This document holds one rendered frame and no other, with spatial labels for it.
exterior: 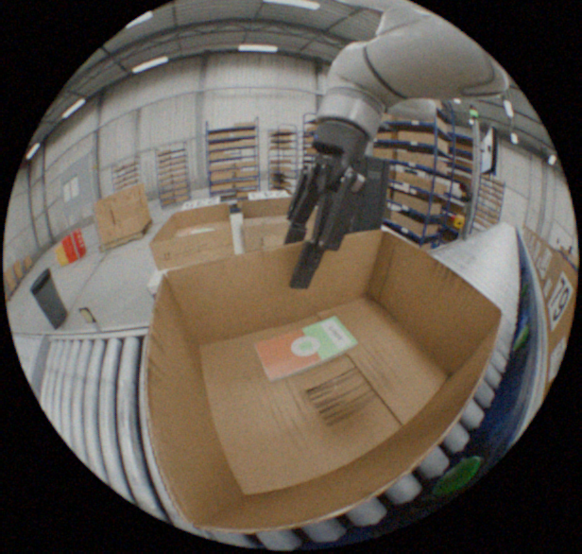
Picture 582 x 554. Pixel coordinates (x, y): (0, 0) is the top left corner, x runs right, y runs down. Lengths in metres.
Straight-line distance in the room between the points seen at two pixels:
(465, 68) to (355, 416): 0.42
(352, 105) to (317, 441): 0.42
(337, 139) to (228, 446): 0.42
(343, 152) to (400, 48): 0.17
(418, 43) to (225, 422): 0.48
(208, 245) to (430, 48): 0.64
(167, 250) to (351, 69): 0.62
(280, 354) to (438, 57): 0.42
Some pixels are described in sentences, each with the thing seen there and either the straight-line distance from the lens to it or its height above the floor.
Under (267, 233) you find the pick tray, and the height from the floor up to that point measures 0.82.
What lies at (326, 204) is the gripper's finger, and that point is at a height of 0.98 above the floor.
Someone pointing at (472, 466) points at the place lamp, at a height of 0.84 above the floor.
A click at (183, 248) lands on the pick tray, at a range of 0.61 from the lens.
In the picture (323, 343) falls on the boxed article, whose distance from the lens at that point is 0.33.
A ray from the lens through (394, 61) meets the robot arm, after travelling 0.24.
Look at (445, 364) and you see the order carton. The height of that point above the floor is 0.77.
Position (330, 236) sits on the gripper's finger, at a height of 0.95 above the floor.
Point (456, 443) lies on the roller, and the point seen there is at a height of 0.74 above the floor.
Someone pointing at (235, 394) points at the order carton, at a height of 0.76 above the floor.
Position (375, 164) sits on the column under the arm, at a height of 1.05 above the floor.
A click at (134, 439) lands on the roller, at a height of 0.74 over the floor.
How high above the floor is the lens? 1.04
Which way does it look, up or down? 31 degrees down
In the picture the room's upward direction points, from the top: straight up
